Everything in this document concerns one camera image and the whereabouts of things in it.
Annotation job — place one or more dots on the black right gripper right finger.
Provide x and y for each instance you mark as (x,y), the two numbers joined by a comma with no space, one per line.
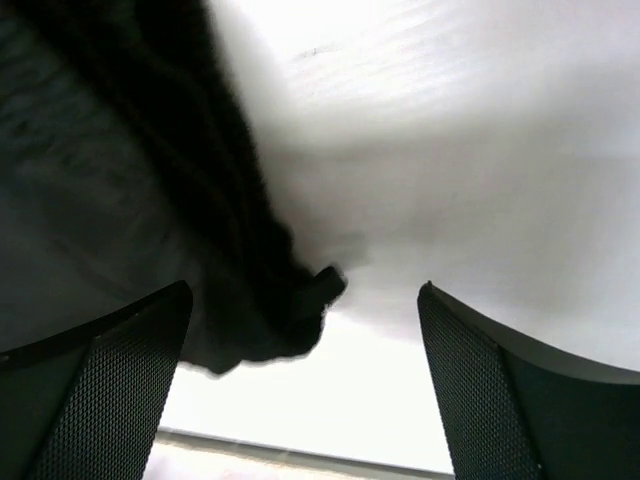
(516,408)

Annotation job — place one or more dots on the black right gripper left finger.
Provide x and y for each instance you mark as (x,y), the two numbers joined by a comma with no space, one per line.
(86,403)

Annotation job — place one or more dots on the black shorts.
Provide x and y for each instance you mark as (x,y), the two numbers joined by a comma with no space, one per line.
(127,165)

